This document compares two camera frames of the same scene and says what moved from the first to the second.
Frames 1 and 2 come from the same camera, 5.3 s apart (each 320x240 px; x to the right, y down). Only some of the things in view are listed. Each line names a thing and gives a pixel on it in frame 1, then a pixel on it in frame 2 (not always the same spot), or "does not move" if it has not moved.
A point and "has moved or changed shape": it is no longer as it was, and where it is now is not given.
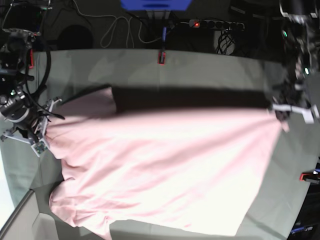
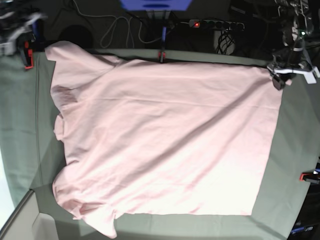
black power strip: x=215 y=24 does not move
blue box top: x=155 y=5 does not move
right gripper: x=283 y=112 → x=283 y=64
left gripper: x=32 y=131 → x=7 y=47
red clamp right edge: x=309 y=177 does not move
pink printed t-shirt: x=162 y=163 has moved or changed shape
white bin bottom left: x=27 y=223 does not move
